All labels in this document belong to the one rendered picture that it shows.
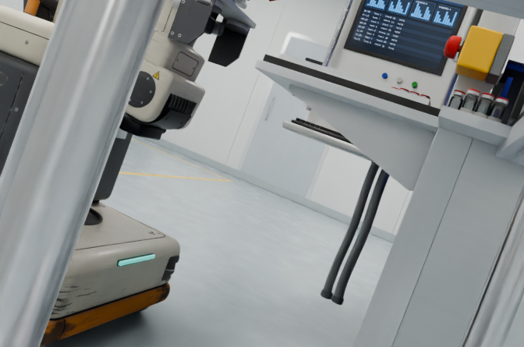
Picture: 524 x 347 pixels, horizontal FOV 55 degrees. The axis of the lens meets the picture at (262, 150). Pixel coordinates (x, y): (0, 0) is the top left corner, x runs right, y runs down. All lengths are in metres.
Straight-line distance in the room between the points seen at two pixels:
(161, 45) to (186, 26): 0.10
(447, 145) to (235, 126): 6.25
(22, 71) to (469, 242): 1.17
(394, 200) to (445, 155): 5.59
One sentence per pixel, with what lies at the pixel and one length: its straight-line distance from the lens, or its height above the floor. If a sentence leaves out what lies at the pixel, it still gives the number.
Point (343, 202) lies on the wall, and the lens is 6.66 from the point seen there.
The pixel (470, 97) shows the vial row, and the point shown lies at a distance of 0.91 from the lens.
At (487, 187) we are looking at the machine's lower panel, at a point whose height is 0.78.
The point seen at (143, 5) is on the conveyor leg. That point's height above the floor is 0.78.
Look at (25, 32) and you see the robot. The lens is 1.54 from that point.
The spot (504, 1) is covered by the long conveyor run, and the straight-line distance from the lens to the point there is 0.29.
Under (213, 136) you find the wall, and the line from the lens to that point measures 7.27.
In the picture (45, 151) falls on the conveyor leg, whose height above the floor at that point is 0.69.
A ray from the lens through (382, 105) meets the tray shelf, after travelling 1.03.
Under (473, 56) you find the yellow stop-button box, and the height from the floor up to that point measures 0.98.
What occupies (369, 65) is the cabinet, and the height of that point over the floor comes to 1.13.
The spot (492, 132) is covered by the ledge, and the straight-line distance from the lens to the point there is 0.87.
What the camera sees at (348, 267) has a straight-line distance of 2.15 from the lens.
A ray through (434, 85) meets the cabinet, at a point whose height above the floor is 1.13.
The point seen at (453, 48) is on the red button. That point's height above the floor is 0.99.
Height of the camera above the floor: 0.74
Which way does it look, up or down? 2 degrees down
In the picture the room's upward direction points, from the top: 21 degrees clockwise
